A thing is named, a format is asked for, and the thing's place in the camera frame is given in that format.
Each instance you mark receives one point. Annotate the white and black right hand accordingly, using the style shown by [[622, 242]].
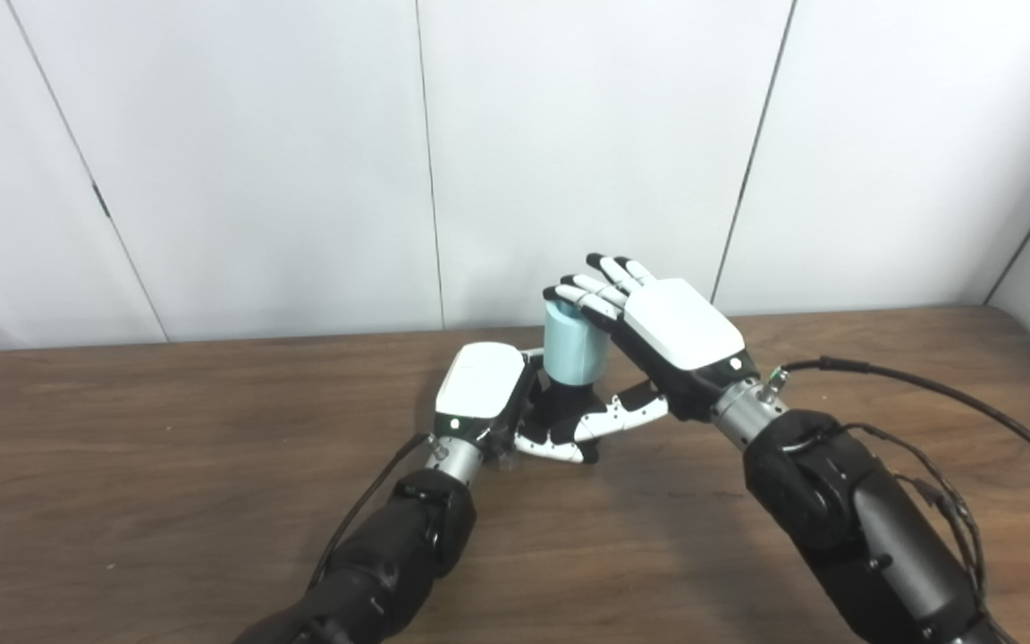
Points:
[[680, 326]]

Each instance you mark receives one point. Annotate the white and black left hand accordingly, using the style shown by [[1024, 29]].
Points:
[[479, 389]]

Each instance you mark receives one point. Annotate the black nozzle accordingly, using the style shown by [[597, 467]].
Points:
[[560, 411]]

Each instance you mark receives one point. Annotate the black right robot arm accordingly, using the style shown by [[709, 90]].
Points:
[[864, 528]]

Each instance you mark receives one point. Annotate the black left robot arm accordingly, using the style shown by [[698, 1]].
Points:
[[390, 555]]

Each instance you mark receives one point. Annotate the small black wall hinge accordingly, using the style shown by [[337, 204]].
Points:
[[101, 199]]

